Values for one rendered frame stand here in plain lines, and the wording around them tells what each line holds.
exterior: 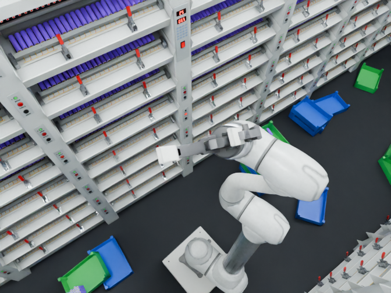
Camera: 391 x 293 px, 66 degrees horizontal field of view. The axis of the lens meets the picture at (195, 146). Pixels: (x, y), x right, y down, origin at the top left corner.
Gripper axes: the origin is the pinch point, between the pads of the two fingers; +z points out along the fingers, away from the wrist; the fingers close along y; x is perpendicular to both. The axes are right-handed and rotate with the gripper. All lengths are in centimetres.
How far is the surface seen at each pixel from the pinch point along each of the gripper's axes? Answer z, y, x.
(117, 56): -61, -52, -49
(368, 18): -236, 74, -76
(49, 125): -43, -80, -25
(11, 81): -22, -69, -37
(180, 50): -78, -30, -47
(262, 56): -148, -4, -51
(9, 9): -12, -51, -51
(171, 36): -70, -29, -51
